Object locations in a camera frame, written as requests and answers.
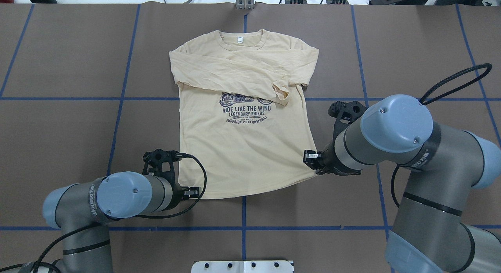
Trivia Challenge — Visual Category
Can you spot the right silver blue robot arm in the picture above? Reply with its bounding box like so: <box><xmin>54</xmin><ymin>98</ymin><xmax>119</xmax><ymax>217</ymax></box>
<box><xmin>303</xmin><ymin>94</ymin><xmax>501</xmax><ymax>273</ymax></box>

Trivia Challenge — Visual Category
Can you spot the cream long sleeve shirt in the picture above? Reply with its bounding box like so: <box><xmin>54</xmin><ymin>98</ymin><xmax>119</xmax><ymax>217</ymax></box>
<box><xmin>169</xmin><ymin>29</ymin><xmax>320</xmax><ymax>199</ymax></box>

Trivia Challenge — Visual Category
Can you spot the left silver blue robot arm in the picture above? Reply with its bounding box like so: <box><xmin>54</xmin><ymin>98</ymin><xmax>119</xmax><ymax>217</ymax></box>
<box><xmin>19</xmin><ymin>171</ymin><xmax>205</xmax><ymax>273</ymax></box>

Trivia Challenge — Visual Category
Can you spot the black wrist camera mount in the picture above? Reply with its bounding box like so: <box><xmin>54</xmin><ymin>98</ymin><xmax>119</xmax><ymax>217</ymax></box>
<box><xmin>328</xmin><ymin>101</ymin><xmax>367</xmax><ymax>143</ymax></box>

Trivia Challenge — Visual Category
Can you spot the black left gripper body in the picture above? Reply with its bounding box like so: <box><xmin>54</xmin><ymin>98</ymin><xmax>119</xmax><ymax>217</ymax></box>
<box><xmin>168</xmin><ymin>177</ymin><xmax>183</xmax><ymax>210</ymax></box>

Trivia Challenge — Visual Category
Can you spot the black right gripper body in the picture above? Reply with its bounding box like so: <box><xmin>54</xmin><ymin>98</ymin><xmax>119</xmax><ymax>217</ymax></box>
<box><xmin>315</xmin><ymin>143</ymin><xmax>362</xmax><ymax>176</ymax></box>

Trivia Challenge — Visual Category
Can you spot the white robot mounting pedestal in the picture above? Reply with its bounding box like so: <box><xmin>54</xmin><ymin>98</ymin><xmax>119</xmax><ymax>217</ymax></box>
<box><xmin>191</xmin><ymin>260</ymin><xmax>295</xmax><ymax>273</ymax></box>

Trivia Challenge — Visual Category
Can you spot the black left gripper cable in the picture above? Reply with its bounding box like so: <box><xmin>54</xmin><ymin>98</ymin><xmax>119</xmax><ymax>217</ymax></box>
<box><xmin>0</xmin><ymin>153</ymin><xmax>208</xmax><ymax>273</ymax></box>

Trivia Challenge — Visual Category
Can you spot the aluminium frame post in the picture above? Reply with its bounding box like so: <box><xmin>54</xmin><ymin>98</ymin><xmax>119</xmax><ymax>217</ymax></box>
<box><xmin>236</xmin><ymin>0</ymin><xmax>255</xmax><ymax>9</ymax></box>

